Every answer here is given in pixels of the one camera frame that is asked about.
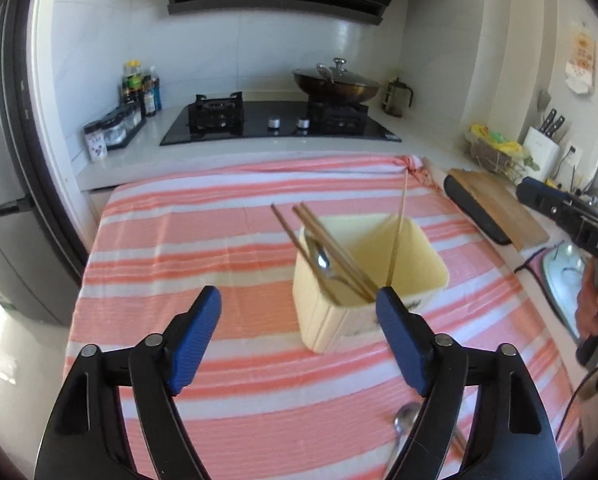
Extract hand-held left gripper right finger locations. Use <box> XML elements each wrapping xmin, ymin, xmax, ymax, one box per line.
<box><xmin>375</xmin><ymin>285</ymin><xmax>564</xmax><ymax>480</ymax></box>

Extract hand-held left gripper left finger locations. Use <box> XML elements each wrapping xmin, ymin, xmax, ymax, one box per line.
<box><xmin>35</xmin><ymin>285</ymin><xmax>223</xmax><ymax>480</ymax></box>

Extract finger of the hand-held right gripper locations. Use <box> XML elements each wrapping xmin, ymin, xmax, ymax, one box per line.
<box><xmin>516</xmin><ymin>176</ymin><xmax>577</xmax><ymax>222</ymax></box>

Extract metal spoon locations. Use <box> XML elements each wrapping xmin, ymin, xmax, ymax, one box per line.
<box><xmin>306</xmin><ymin>242</ymin><xmax>350</xmax><ymax>304</ymax></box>
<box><xmin>386</xmin><ymin>402</ymin><xmax>423</xmax><ymax>480</ymax></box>

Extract cream ribbed utensil container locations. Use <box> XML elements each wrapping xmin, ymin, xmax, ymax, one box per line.
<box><xmin>292</xmin><ymin>212</ymin><xmax>450</xmax><ymax>356</ymax></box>

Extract wooden chopstick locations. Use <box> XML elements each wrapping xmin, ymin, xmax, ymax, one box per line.
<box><xmin>388</xmin><ymin>170</ymin><xmax>408</xmax><ymax>286</ymax></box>
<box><xmin>299</xmin><ymin>202</ymin><xmax>381</xmax><ymax>299</ymax></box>
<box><xmin>292</xmin><ymin>204</ymin><xmax>375</xmax><ymax>304</ymax></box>
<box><xmin>271</xmin><ymin>203</ymin><xmax>341</xmax><ymax>306</ymax></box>

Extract person's right hand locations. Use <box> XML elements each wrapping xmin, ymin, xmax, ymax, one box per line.
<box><xmin>575</xmin><ymin>257</ymin><xmax>598</xmax><ymax>342</ymax></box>

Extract wooden cutting board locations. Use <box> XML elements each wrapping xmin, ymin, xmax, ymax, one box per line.
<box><xmin>449</xmin><ymin>167</ymin><xmax>550</xmax><ymax>252</ymax></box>

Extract white knife block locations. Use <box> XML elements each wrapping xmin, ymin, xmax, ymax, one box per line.
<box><xmin>521</xmin><ymin>126</ymin><xmax>562</xmax><ymax>183</ymax></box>

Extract green round glass tray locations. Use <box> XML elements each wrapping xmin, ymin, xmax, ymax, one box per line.
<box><xmin>541</xmin><ymin>242</ymin><xmax>596</xmax><ymax>346</ymax></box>

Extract pink striped tablecloth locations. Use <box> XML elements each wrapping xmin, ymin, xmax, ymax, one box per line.
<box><xmin>62</xmin><ymin>154</ymin><xmax>584</xmax><ymax>480</ymax></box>

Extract hanging printed bag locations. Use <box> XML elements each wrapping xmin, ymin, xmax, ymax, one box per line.
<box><xmin>564</xmin><ymin>30</ymin><xmax>595</xmax><ymax>96</ymax></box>

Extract dark glass jug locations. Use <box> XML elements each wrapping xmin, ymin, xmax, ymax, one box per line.
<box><xmin>383</xmin><ymin>78</ymin><xmax>414</xmax><ymax>117</ymax></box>

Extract grey refrigerator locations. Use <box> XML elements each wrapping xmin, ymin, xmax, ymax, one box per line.
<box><xmin>0</xmin><ymin>0</ymin><xmax>87</xmax><ymax>326</ymax></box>

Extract dark wok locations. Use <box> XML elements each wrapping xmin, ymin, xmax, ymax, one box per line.
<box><xmin>293</xmin><ymin>67</ymin><xmax>381</xmax><ymax>104</ymax></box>

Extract white label spice jar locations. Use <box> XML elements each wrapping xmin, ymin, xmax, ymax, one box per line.
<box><xmin>83</xmin><ymin>121</ymin><xmax>108</xmax><ymax>163</ymax></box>

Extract clear spice jar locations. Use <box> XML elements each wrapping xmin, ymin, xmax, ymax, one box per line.
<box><xmin>100</xmin><ymin>116</ymin><xmax>125</xmax><ymax>150</ymax></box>
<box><xmin>116</xmin><ymin>106</ymin><xmax>144</xmax><ymax>134</ymax></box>

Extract glass wok lid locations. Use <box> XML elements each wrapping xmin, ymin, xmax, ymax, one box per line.
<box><xmin>299</xmin><ymin>57</ymin><xmax>375</xmax><ymax>86</ymax></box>

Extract black gas stove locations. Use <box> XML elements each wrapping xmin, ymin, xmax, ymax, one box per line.
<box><xmin>160</xmin><ymin>92</ymin><xmax>402</xmax><ymax>147</ymax></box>

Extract blue label bottle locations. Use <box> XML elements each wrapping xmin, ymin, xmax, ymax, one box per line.
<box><xmin>149</xmin><ymin>66</ymin><xmax>163</xmax><ymax>112</ymax></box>

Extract yellow cap condiment bottle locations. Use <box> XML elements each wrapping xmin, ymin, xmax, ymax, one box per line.
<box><xmin>123</xmin><ymin>60</ymin><xmax>144</xmax><ymax>106</ymax></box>

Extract wall socket with plug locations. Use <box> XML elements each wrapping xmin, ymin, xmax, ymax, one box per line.
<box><xmin>561</xmin><ymin>144</ymin><xmax>580</xmax><ymax>182</ymax></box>

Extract wire vegetable basket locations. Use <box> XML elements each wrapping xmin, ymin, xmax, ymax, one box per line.
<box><xmin>466</xmin><ymin>125</ymin><xmax>534</xmax><ymax>181</ymax></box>

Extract black handled knives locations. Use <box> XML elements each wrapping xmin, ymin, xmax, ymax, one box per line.
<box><xmin>536</xmin><ymin>109</ymin><xmax>566</xmax><ymax>139</ymax></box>

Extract black cable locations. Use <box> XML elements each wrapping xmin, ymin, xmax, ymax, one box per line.
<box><xmin>559</xmin><ymin>360</ymin><xmax>598</xmax><ymax>442</ymax></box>

